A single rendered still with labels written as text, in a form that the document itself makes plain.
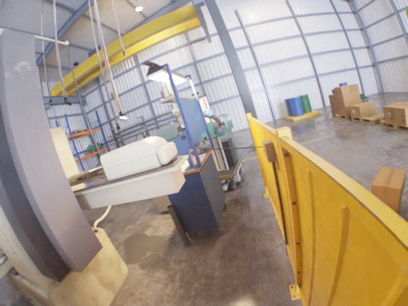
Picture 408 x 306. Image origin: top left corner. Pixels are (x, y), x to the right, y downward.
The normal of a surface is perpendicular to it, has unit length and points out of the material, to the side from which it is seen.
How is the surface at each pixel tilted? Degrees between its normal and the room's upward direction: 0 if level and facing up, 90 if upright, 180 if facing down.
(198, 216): 90
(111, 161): 90
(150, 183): 90
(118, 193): 90
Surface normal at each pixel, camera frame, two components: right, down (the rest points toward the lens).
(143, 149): -0.14, 0.25
